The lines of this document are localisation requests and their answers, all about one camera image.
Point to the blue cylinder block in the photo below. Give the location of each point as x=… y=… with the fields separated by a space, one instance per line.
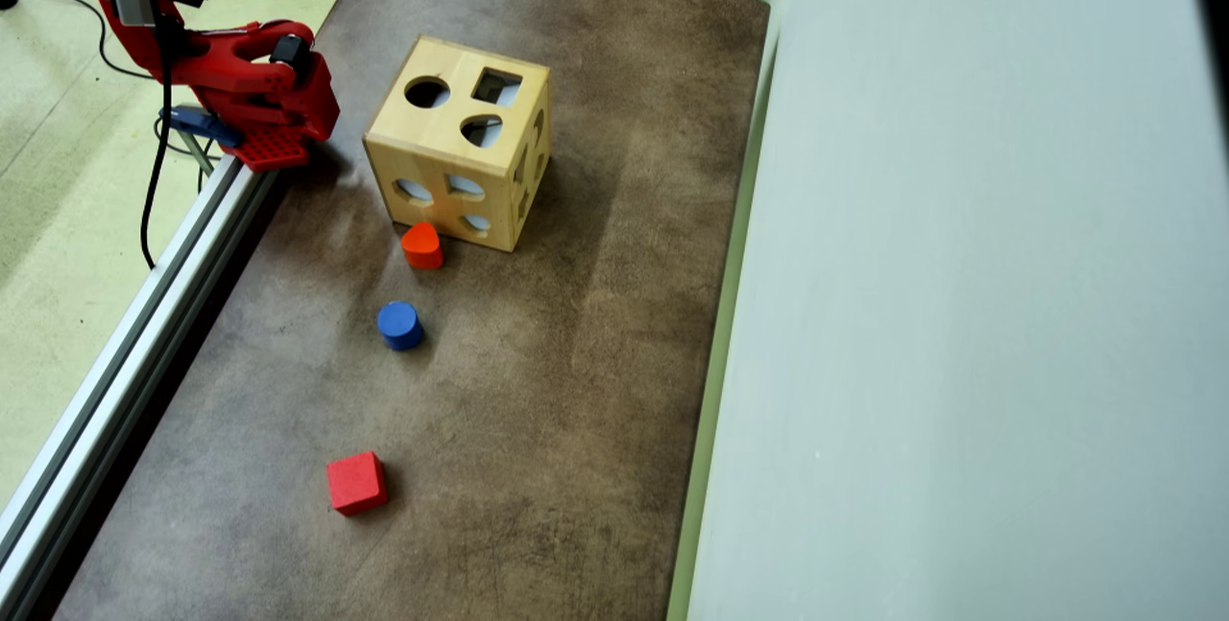
x=399 y=325

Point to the red cube block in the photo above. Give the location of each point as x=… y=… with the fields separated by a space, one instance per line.
x=356 y=484

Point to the red robot arm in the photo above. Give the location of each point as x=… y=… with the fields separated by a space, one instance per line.
x=240 y=74

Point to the wooden shape sorter box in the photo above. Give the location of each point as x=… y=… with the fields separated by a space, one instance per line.
x=408 y=127

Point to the blue clamp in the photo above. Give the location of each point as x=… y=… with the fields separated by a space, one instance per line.
x=202 y=122

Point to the orange teardrop block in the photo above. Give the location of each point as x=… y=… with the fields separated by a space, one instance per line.
x=422 y=247

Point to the aluminium extrusion rail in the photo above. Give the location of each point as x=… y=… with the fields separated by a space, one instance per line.
x=115 y=381

